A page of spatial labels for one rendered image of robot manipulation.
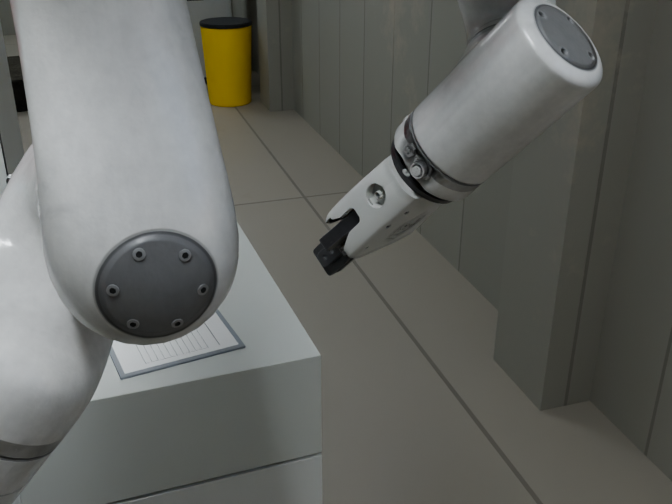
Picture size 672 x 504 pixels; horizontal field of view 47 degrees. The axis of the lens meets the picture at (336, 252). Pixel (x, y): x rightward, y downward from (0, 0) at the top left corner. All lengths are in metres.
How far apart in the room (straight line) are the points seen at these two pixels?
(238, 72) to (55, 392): 5.14
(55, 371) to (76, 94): 0.20
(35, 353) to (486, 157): 0.36
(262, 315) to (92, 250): 0.57
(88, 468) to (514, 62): 0.64
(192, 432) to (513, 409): 1.68
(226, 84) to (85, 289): 5.21
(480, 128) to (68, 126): 0.30
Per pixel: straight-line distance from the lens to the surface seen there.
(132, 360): 0.94
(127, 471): 0.95
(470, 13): 0.69
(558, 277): 2.28
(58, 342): 0.58
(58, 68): 0.47
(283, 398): 0.94
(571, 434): 2.45
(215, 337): 0.96
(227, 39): 5.57
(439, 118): 0.62
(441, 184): 0.64
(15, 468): 0.60
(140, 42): 0.46
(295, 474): 1.02
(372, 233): 0.67
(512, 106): 0.59
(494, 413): 2.47
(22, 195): 0.60
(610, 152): 2.20
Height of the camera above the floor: 1.47
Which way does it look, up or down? 26 degrees down
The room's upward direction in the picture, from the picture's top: straight up
